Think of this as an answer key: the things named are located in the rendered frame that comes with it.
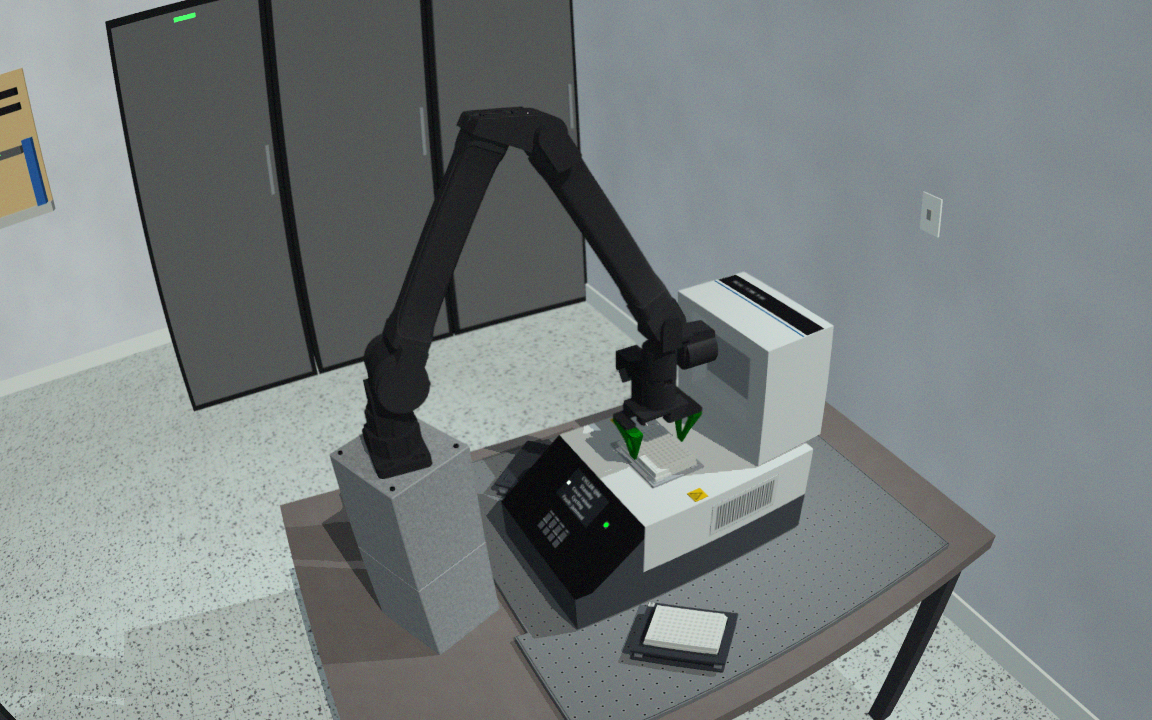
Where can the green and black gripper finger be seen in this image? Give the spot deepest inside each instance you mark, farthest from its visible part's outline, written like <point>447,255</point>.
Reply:
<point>635,436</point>
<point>681,434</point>

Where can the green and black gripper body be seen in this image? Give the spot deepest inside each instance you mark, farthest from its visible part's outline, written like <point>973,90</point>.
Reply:
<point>660,400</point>

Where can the white well pcr plate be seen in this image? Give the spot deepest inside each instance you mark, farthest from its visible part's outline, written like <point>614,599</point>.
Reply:
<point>688,630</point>

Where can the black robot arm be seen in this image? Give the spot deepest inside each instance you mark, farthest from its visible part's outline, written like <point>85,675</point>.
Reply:
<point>401,383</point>

